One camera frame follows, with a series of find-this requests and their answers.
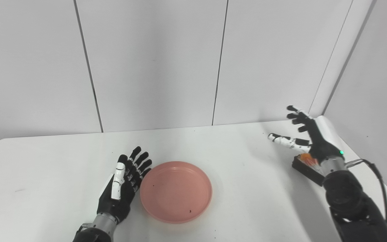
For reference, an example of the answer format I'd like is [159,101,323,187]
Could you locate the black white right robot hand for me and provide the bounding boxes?
[268,105,345,165]

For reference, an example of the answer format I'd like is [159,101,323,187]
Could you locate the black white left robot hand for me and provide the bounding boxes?
[97,146,153,224]

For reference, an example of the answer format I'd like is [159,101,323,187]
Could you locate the chocolate cake slice with fruit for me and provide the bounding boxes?
[292,153,325,186]

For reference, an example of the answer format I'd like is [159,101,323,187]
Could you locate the pink round plate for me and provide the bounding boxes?
[140,161,213,224]

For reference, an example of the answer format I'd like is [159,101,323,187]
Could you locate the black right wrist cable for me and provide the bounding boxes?
[345,159,387,226]

